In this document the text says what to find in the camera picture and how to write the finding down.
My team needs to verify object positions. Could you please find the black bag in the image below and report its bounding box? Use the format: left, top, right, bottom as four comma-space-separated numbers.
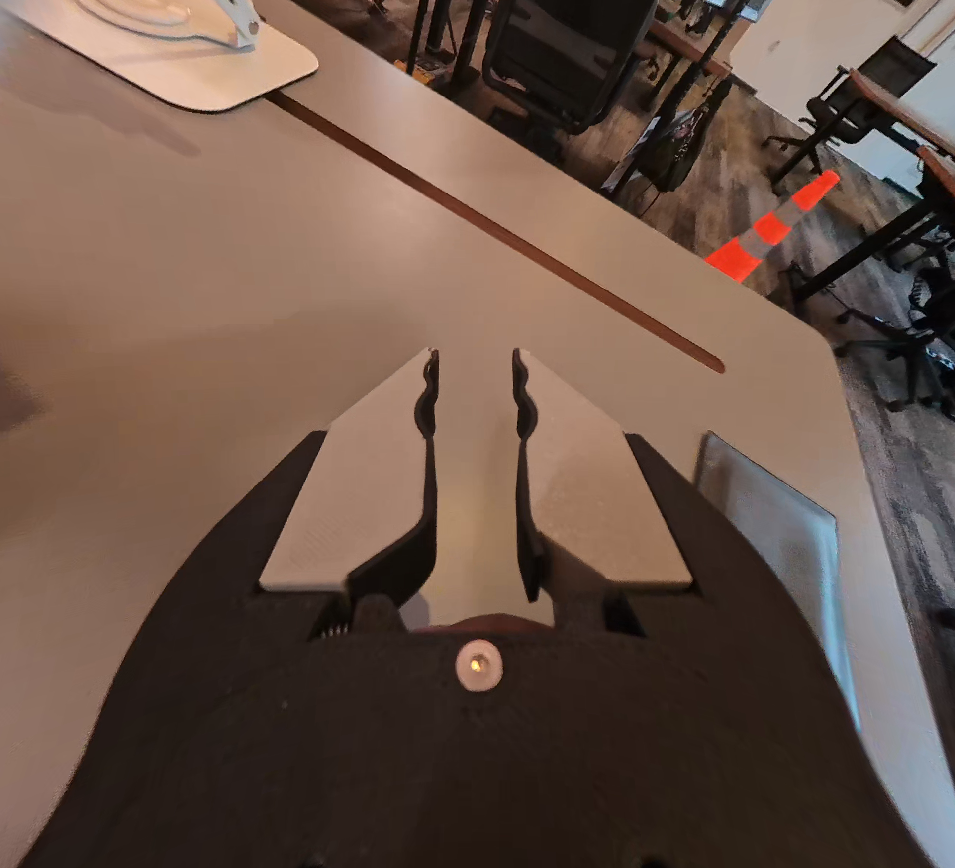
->
638, 99, 719, 192

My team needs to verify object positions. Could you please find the silver laptop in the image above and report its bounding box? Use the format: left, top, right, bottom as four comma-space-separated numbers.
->
694, 431, 862, 735

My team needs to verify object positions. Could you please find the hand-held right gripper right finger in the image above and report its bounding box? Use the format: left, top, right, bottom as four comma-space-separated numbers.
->
512, 348, 695, 604

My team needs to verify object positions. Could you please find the wooden desk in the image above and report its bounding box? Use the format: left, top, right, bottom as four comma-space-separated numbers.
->
847, 66, 955, 302

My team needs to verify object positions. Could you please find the wooden book stand white base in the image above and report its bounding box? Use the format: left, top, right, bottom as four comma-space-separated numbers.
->
0, 0, 320, 114

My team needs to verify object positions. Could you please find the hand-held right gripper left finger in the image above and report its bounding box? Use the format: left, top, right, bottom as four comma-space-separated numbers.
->
257, 347, 441, 608

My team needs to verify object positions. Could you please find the black office chair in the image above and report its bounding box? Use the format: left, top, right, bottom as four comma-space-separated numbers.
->
481, 0, 702, 136
832, 264, 955, 421
764, 36, 939, 186

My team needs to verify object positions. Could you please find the orange traffic cone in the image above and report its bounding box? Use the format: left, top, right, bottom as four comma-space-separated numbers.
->
705, 170, 842, 283

